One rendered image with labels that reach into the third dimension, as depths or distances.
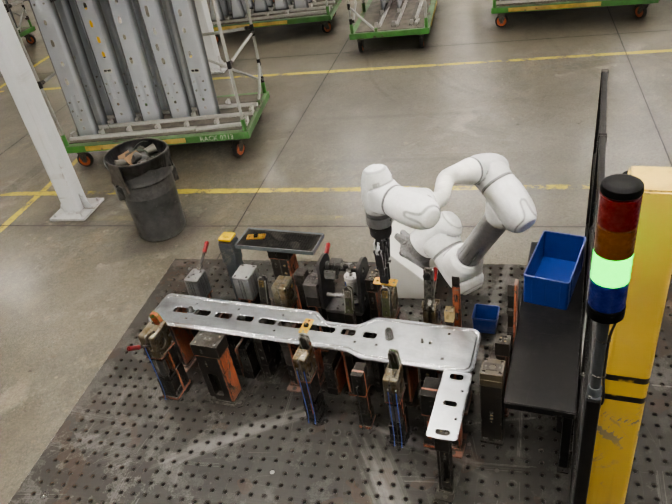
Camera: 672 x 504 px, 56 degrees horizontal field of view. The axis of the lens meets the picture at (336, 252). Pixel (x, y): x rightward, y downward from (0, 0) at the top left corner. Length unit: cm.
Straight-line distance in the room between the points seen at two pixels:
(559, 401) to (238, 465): 118
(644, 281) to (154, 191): 410
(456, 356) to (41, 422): 262
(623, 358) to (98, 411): 215
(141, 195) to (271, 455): 296
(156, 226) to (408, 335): 315
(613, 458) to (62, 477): 198
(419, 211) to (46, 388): 302
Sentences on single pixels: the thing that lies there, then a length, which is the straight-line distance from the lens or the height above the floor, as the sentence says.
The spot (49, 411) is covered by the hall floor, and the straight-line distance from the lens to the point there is 420.
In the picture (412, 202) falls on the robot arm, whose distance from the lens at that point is 190.
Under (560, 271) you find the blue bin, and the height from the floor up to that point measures 103.
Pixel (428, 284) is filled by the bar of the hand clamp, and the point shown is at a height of 115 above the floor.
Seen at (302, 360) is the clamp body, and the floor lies 104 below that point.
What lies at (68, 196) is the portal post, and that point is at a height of 19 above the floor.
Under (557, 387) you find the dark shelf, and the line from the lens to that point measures 222.
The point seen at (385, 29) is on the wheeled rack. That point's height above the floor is 28.
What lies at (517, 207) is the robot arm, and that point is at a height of 141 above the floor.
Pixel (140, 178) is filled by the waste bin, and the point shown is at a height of 60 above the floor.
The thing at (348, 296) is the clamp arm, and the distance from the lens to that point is 252.
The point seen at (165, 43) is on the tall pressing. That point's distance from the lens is 648.
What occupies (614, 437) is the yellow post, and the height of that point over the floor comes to 129.
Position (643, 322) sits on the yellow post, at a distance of 151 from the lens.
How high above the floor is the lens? 267
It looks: 35 degrees down
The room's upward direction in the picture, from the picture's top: 10 degrees counter-clockwise
